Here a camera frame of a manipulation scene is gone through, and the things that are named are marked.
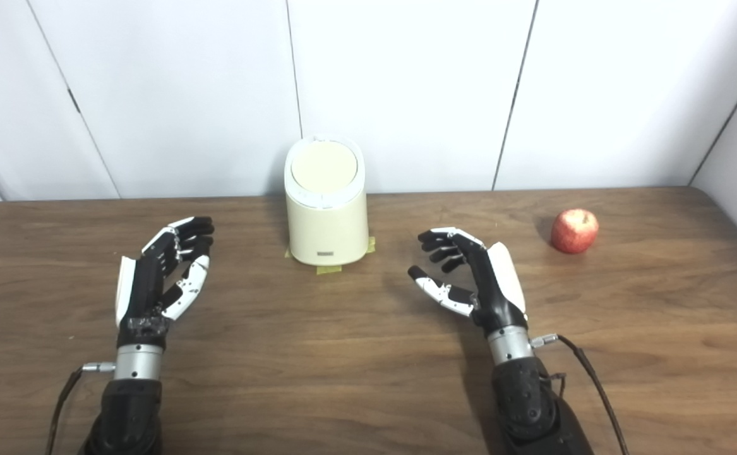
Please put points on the cream-colored round bin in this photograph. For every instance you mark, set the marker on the cream-colored round bin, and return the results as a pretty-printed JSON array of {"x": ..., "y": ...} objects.
[{"x": 326, "y": 227}]

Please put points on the red apple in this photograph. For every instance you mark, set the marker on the red apple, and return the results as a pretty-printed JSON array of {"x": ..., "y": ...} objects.
[{"x": 574, "y": 231}]

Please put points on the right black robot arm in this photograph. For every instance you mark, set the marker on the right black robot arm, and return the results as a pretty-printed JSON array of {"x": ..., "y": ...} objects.
[{"x": 526, "y": 404}]

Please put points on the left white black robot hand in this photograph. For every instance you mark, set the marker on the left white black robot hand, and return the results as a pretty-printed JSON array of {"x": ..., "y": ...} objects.
[{"x": 144, "y": 284}]

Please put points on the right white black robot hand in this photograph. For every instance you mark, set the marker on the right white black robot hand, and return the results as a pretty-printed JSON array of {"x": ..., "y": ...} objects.
[{"x": 497, "y": 291}]

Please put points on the cream round bin lid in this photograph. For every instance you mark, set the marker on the cream round bin lid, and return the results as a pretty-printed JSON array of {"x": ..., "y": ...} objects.
[{"x": 324, "y": 165}]

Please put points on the black wall hinge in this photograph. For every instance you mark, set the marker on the black wall hinge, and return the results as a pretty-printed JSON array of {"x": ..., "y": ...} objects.
[{"x": 74, "y": 101}]

